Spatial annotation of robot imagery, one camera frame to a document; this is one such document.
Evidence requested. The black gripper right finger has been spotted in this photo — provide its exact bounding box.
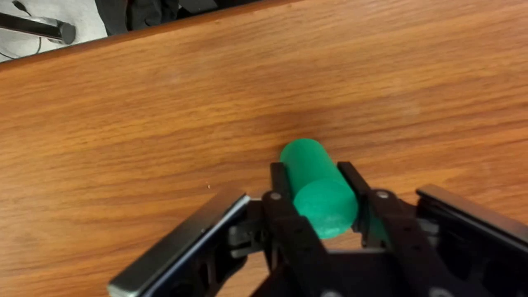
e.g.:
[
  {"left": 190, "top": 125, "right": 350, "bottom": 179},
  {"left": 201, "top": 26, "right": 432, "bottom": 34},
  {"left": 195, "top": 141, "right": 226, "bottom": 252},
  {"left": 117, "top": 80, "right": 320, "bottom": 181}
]
[{"left": 337, "top": 161, "right": 459, "bottom": 297}]

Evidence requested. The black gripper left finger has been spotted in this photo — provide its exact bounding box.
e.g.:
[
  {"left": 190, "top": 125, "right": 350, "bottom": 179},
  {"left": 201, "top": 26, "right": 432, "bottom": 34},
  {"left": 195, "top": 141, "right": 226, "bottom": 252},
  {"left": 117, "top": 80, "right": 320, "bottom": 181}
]
[{"left": 257, "top": 163, "right": 332, "bottom": 297}]

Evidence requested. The green cylindrical block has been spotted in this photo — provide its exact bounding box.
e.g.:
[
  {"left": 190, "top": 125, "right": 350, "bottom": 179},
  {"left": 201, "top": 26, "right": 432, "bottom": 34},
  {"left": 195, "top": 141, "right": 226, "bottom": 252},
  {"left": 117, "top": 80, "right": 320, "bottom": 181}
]
[{"left": 279, "top": 138, "right": 360, "bottom": 242}]

